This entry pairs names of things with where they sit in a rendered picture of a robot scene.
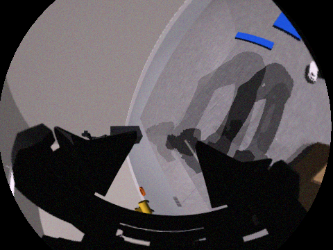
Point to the blue flat rectangular plate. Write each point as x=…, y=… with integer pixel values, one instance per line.
x=284, y=24

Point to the blue flat bar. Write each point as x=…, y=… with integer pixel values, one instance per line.
x=255, y=39

